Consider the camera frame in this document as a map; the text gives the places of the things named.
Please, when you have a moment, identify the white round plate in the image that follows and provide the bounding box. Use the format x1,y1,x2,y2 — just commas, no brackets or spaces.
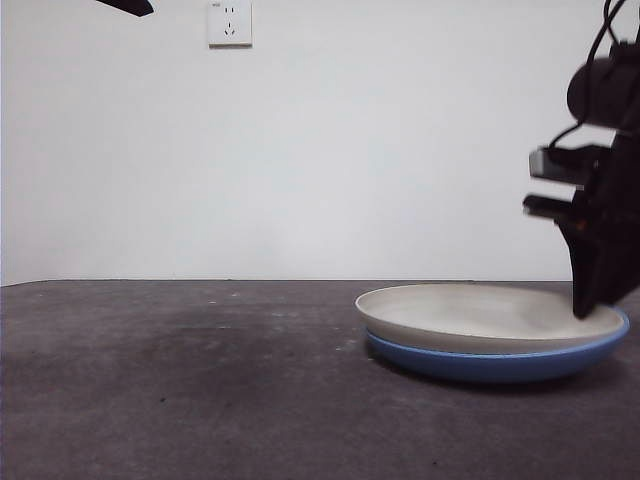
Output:
354,283,626,354

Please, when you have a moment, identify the blue round plate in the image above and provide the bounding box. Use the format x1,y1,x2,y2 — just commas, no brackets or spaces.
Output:
366,305,631,385

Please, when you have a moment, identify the right wrist grey camera box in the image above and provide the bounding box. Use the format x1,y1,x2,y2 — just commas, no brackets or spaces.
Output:
528,143,600,190

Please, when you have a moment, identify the white wall socket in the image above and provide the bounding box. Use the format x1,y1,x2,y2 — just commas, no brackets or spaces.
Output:
207,0,253,50

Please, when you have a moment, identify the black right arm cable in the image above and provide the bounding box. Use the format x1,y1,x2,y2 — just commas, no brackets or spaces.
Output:
546,0,633,151

